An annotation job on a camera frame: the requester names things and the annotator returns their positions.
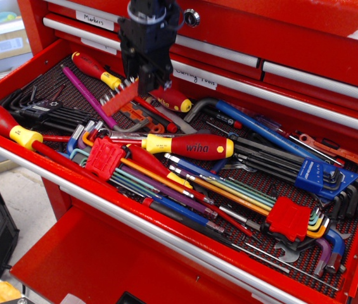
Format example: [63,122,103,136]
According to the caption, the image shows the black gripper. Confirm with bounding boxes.
[118,15,177,94]

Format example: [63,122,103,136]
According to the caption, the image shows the red bit holder strip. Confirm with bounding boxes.
[100,78,139,117]

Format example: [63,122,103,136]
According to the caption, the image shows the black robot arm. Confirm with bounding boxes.
[118,1,184,94]

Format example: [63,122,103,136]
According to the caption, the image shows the blue holder black hex set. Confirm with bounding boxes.
[229,135,358,219]

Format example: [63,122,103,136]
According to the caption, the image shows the cutting tools label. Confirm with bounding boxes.
[173,69,217,90]

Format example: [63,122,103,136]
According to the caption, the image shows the magenta long hex key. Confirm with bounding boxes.
[61,65,150,132]

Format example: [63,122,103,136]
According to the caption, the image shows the red yellow screwdriver top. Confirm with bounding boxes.
[72,51,179,133]

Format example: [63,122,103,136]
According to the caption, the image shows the markers label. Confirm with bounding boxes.
[75,11,115,31]

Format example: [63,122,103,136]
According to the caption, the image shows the chest key lock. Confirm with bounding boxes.
[184,8,200,27]

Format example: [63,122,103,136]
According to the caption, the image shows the slim red yellow screwdriver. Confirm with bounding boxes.
[123,144,253,237]

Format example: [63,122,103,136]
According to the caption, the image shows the wiha red yellow screwdriver centre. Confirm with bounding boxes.
[110,133,235,161]

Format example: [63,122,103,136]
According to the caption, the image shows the left coloured hex key set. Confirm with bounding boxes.
[68,125,225,233]

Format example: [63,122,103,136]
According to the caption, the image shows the coloured hex key set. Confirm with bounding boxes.
[68,125,225,233]
[164,153,329,243]

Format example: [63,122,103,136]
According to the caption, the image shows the red tool chest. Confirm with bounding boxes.
[0,1,358,303]

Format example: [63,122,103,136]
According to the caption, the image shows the small black red screwdriver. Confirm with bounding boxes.
[203,108,243,129]

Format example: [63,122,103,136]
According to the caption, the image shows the large blue hex key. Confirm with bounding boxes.
[184,98,323,162]

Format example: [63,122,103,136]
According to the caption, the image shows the black torx key set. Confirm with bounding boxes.
[0,88,97,133]

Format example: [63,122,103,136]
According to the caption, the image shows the cardboard box with label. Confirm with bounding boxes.
[0,18,31,60]

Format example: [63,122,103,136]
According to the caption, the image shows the large red yellow screwdriver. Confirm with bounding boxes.
[0,106,116,191]

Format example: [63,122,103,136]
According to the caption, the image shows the black red drawer liner mat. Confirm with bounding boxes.
[0,55,358,298]

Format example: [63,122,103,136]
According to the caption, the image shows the right coloured hex key set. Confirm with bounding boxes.
[164,153,329,243]

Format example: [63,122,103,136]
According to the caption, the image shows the long thin steel rod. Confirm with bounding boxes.
[230,242,339,291]

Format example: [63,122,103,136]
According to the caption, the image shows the orange flat wrench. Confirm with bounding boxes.
[298,134,358,165]

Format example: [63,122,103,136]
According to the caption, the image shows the large blue purple hex keys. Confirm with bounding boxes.
[314,229,345,277]

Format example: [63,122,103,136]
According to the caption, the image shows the yellow object bottom left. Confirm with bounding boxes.
[0,281,22,303]

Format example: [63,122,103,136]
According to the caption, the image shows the short wiha screwdriver handle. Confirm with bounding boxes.
[150,87,192,113]

